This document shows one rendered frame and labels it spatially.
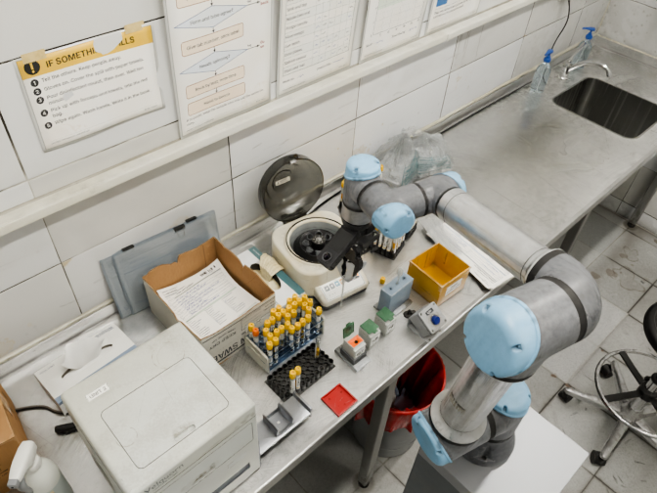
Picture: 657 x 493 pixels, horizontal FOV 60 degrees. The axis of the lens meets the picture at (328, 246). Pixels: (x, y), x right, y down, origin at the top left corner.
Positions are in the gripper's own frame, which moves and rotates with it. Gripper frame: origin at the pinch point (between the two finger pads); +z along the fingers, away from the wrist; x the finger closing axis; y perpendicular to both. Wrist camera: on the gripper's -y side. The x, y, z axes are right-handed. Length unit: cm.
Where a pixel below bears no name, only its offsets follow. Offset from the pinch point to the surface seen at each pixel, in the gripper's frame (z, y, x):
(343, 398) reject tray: 25.4, -12.2, -14.7
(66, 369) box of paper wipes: 20, -61, 35
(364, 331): 19.5, 3.8, -5.9
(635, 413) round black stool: 99, 106, -72
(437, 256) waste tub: 21.0, 43.0, -0.4
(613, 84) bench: 26, 204, 19
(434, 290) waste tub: 18.9, 29.8, -9.5
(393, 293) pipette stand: 15.6, 17.1, -4.1
